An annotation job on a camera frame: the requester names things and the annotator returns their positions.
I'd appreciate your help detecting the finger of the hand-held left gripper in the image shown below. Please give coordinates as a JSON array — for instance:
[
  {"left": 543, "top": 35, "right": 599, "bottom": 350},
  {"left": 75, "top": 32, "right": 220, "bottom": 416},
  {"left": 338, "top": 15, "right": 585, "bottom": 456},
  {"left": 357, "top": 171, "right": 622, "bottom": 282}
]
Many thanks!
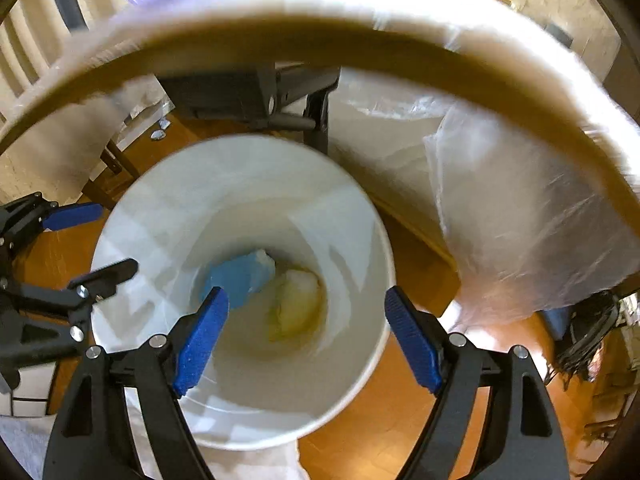
[
  {"left": 0, "top": 258, "right": 139, "bottom": 311},
  {"left": 0, "top": 192, "right": 104, "bottom": 263}
]

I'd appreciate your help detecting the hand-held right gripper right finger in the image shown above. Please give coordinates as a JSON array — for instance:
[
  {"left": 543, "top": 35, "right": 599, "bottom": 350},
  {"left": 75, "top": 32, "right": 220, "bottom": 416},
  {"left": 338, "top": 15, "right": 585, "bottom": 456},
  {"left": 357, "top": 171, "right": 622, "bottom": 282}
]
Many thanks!
[{"left": 384, "top": 285, "right": 571, "bottom": 480}]

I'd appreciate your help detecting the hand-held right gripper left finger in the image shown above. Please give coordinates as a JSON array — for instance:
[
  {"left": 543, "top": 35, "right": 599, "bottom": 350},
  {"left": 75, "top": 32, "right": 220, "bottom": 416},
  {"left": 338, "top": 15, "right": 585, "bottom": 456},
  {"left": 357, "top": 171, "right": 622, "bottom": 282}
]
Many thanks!
[{"left": 42, "top": 286, "right": 231, "bottom": 480}]

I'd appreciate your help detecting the white plastic bin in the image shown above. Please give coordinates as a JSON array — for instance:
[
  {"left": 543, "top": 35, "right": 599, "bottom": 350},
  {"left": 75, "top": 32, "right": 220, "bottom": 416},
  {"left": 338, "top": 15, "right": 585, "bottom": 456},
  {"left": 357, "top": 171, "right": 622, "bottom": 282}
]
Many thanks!
[{"left": 91, "top": 134, "right": 397, "bottom": 453}]

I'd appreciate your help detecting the trash in bin bottom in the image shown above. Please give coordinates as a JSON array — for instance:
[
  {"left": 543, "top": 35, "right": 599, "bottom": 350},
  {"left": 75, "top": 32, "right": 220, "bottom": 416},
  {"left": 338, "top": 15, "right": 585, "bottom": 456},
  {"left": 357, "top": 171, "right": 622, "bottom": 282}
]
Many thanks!
[{"left": 202, "top": 249, "right": 277, "bottom": 308}]

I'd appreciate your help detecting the wooden chair leg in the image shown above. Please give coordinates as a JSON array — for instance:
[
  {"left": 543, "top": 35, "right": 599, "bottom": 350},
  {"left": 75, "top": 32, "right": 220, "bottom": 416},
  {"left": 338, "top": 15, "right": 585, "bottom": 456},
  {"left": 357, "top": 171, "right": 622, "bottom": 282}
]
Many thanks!
[{"left": 81, "top": 137, "right": 142, "bottom": 212}]

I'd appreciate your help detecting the crumpled yellowish tissue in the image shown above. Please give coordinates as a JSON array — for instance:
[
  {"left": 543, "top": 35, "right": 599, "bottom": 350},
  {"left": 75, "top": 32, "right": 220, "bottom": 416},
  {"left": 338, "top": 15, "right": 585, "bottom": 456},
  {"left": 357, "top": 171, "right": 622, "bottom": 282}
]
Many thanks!
[{"left": 267, "top": 269, "right": 323, "bottom": 342}]

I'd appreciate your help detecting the grey knit cloth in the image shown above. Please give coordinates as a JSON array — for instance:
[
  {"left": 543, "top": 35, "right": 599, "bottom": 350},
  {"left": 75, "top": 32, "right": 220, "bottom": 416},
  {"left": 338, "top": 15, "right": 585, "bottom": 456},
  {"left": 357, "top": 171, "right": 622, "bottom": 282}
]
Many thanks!
[{"left": 0, "top": 414, "right": 57, "bottom": 480}]

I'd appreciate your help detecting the table with plastic cover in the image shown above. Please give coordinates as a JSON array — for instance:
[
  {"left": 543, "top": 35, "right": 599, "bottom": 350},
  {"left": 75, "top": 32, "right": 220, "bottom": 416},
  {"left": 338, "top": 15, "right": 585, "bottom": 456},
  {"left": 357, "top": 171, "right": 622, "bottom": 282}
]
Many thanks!
[{"left": 0, "top": 0, "right": 640, "bottom": 326}]

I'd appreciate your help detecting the beige curtain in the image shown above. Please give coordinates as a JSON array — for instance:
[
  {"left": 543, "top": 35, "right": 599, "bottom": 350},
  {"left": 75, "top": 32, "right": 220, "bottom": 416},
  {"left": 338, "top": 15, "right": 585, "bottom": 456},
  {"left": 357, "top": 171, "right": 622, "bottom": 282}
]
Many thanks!
[{"left": 0, "top": 0, "right": 128, "bottom": 128}]

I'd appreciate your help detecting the black table base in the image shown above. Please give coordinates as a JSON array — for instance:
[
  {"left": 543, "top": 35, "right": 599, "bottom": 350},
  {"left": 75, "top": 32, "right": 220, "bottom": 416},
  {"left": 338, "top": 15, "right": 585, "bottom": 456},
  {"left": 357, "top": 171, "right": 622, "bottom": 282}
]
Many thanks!
[{"left": 154, "top": 61, "right": 342, "bottom": 157}]

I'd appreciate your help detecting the round wooden table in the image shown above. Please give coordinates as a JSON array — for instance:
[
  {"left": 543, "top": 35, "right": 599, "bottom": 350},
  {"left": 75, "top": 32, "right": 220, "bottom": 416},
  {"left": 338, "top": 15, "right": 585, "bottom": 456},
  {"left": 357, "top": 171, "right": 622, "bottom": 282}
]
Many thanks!
[{"left": 0, "top": 7, "right": 640, "bottom": 206}]

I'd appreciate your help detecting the small grey panel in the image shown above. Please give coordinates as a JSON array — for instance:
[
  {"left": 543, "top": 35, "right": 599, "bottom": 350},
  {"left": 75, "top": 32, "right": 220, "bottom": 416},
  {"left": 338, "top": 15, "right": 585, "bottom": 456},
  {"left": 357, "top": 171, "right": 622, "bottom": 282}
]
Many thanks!
[{"left": 550, "top": 22, "right": 574, "bottom": 49}]

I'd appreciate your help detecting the black metal frame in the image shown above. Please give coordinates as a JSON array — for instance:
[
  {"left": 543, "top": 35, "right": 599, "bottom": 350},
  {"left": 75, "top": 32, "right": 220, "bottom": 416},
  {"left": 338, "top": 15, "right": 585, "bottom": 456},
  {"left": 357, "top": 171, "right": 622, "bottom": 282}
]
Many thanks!
[{"left": 9, "top": 350, "right": 67, "bottom": 417}]

